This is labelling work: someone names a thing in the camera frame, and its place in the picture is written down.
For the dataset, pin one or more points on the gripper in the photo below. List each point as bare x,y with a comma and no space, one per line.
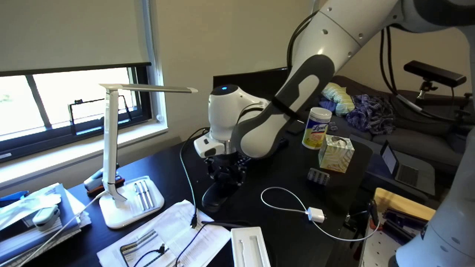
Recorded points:
227,163

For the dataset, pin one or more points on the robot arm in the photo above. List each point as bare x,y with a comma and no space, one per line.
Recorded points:
345,40

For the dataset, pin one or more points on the white plastic tray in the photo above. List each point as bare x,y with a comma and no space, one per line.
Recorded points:
249,247

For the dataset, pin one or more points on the silver pen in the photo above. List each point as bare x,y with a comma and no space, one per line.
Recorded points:
140,196
148,193

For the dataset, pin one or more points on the printed paper sheets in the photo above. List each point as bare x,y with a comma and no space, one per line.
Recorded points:
174,237

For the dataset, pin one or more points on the black monitor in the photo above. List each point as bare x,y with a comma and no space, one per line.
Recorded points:
252,81

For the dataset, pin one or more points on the grey blister pack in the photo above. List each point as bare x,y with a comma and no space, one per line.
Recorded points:
318,176

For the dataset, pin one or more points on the wipes canister with yellow label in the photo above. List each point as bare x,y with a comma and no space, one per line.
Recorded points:
316,128

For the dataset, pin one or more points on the patterned tissue box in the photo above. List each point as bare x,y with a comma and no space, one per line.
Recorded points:
336,154

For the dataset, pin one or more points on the white desk lamp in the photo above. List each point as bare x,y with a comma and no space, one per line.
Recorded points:
111,148

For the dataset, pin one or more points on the yellow and blue striped pillow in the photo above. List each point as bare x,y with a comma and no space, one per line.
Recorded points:
338,97

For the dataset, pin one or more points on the black and red stapler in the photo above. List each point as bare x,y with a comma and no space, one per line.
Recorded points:
94,182

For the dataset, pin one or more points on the purple knitted blanket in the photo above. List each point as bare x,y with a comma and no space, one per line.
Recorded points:
371,113

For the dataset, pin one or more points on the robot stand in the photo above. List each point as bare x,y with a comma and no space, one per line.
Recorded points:
374,248

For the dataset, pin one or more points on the window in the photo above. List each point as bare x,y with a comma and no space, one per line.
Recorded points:
66,104

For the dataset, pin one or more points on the open laptop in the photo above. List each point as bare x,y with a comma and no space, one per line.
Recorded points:
402,170

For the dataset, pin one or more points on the wooden box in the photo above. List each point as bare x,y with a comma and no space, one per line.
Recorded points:
402,202

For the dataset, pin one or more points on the white pulse oximeter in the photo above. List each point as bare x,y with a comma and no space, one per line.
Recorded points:
45,218

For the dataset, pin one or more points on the dark grey sofa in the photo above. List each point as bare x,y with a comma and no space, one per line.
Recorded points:
415,137

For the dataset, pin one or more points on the stack of books and papers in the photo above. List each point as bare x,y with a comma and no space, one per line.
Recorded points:
33,237

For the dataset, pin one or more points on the beige roller blind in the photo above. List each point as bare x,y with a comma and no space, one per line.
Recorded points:
70,33

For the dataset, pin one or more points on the blue plastic object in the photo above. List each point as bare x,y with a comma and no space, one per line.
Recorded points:
13,196

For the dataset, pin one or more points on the black metal frame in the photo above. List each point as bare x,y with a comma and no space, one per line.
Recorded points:
98,111

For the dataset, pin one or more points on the camera on mount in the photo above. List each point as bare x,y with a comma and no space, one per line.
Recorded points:
434,74

